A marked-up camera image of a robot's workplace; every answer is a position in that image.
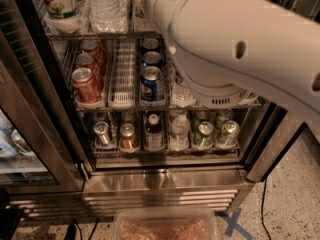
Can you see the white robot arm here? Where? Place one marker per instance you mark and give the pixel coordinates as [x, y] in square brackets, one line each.
[224, 46]

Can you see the blue Pepsi can back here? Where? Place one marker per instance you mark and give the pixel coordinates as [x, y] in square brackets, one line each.
[150, 45]

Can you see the copper can bottom shelf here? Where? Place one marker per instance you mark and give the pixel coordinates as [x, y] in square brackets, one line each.
[128, 136]

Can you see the blue Pepsi can middle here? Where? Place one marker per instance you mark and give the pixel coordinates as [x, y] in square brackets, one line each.
[152, 58]

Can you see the green can bottom right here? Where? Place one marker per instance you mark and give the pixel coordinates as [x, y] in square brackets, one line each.
[228, 134]

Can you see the blue tape cross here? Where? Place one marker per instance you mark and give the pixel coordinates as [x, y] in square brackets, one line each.
[233, 225]

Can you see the stainless steel fridge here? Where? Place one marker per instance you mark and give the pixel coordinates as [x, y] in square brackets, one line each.
[115, 178]

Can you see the water bottle bottom shelf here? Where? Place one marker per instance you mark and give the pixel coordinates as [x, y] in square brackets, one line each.
[179, 133]

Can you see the red soda can front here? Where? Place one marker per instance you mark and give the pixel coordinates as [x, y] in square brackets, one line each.
[84, 80]

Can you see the green soda can front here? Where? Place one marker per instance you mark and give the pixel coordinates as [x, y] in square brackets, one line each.
[249, 98]

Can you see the small water bottle middle shelf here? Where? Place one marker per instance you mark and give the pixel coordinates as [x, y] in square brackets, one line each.
[181, 89]

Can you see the blue Pepsi can front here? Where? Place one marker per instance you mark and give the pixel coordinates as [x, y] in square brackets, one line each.
[152, 84]

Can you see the red soda can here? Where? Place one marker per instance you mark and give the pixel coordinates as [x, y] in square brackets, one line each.
[96, 48]
[88, 60]
[84, 80]

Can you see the empty white shelf tray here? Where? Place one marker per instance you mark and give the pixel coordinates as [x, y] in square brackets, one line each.
[122, 84]

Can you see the green can bottom left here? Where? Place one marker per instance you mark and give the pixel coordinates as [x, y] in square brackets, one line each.
[203, 135]

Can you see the red soda can middle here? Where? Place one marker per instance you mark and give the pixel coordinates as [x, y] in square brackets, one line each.
[88, 60]

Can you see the glass fridge door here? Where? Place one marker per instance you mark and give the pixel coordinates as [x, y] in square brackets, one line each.
[25, 110]

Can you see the clear water bottle top shelf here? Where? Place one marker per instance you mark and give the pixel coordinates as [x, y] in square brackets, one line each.
[108, 16]

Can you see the silver can bottom shelf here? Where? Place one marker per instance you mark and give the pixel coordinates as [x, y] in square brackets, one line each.
[102, 131]

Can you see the blue pepsi can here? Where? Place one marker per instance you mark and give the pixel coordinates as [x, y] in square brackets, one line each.
[150, 45]
[152, 84]
[152, 58]

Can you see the brown bottle white cap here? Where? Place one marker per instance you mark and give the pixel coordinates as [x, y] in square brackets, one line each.
[154, 133]

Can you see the red soda can back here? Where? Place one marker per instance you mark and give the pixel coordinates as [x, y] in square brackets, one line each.
[96, 48]

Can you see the clear plastic bin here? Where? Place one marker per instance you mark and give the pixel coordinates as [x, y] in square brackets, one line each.
[165, 223]

